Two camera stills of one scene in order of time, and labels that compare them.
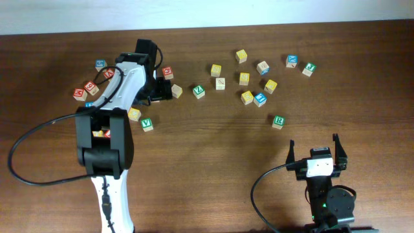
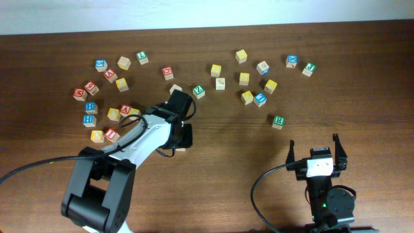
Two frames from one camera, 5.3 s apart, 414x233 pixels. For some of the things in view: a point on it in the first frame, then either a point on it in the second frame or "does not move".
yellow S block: (215, 70) does not move
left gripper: (164, 90) → (187, 140)
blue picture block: (260, 99) does not move
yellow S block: (244, 78) does not move
